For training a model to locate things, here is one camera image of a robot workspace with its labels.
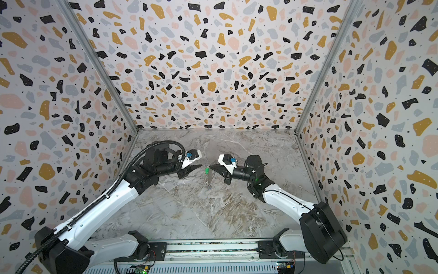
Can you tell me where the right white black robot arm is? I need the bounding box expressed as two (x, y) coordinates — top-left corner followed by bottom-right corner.
(206, 154), (347, 264)

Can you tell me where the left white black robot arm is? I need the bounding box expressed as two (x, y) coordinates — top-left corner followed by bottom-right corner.
(35, 140), (202, 274)

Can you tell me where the right electronics board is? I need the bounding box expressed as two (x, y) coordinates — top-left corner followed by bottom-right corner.
(277, 260), (295, 274)

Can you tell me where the electronics board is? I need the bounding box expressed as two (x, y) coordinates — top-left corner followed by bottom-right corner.
(131, 264), (154, 274)
(277, 260), (295, 274)

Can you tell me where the left electronics board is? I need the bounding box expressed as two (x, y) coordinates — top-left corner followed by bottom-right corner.
(131, 264), (154, 274)

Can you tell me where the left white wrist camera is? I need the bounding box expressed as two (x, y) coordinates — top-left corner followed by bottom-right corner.
(180, 150), (199, 169)

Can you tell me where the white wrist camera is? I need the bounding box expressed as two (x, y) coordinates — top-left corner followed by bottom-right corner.
(180, 150), (199, 169)
(218, 154), (238, 175)

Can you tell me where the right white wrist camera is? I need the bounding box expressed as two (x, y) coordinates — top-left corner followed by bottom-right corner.
(218, 154), (238, 175)

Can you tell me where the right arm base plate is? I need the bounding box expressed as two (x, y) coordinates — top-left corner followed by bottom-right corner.
(256, 239), (306, 260)

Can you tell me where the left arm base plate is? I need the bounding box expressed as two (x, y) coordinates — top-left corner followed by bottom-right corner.
(117, 242), (168, 263)

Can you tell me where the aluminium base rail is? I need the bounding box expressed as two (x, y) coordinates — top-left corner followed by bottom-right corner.
(85, 239), (360, 274)

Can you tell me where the left black corrugated cable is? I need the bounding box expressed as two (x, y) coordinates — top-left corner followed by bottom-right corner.
(15, 140), (186, 274)

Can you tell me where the left aluminium corner post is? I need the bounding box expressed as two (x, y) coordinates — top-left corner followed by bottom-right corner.
(55, 1), (139, 134)

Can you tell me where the aluminium corner post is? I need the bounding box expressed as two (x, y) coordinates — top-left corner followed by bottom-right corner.
(55, 1), (139, 134)
(294, 0), (363, 135)

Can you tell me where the right aluminium corner post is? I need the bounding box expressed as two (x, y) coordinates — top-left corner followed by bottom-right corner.
(294, 0), (363, 135)

